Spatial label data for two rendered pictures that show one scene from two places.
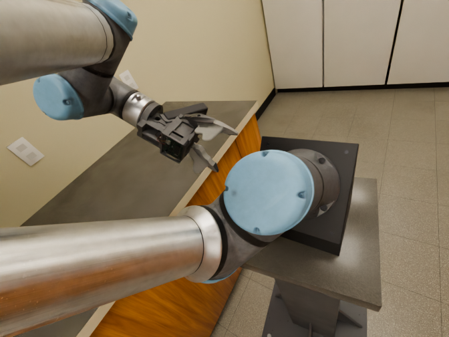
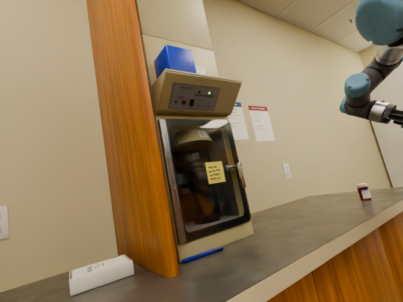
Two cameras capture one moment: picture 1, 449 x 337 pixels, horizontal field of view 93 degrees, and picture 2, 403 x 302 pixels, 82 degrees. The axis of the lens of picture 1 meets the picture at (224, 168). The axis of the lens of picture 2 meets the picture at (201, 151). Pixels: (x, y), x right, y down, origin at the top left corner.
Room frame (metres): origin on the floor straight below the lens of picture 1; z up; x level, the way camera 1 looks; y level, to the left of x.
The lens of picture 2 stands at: (-0.42, 0.68, 1.13)
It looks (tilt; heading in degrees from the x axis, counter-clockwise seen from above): 10 degrees up; 8
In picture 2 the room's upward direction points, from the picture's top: 11 degrees counter-clockwise
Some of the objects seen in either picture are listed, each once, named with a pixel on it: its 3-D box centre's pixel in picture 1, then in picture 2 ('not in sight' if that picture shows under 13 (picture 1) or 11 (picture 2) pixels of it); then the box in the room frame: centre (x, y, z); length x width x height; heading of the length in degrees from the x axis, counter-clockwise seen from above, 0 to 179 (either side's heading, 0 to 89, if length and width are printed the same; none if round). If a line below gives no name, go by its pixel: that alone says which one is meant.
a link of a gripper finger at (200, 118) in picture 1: (198, 124); not in sight; (0.43, 0.01, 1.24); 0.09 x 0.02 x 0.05; 50
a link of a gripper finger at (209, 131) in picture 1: (212, 133); not in sight; (0.39, -0.01, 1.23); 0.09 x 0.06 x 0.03; 50
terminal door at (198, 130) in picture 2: not in sight; (208, 173); (0.39, 0.78, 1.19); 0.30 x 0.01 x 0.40; 133
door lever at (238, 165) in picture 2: not in sight; (237, 175); (0.44, 0.68, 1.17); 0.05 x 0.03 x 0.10; 43
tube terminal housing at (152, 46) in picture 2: not in sight; (183, 145); (0.48, 0.87, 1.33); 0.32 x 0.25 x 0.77; 133
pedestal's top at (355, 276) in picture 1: (305, 221); not in sight; (0.30, -0.14, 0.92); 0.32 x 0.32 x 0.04; 50
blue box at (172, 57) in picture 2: not in sight; (174, 68); (0.29, 0.81, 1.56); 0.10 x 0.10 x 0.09; 43
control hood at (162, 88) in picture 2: not in sight; (201, 95); (0.35, 0.75, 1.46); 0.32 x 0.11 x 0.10; 133
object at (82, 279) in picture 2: not in sight; (101, 272); (0.23, 1.13, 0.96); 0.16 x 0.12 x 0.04; 128
